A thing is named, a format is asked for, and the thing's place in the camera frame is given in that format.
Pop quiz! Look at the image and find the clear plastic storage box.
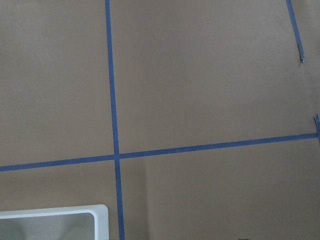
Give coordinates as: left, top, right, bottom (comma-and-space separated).
0, 204, 110, 240

